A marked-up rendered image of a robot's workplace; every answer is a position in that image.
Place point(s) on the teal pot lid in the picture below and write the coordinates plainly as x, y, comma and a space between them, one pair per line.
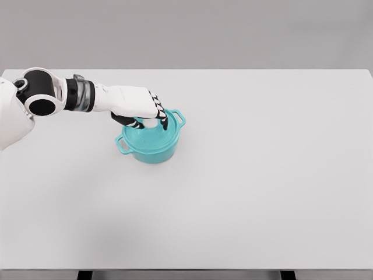
151, 137

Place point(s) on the teal pot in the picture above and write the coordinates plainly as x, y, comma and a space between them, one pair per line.
153, 156

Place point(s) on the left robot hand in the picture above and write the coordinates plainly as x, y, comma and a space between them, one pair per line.
134, 101

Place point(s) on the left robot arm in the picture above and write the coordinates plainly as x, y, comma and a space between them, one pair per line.
43, 96

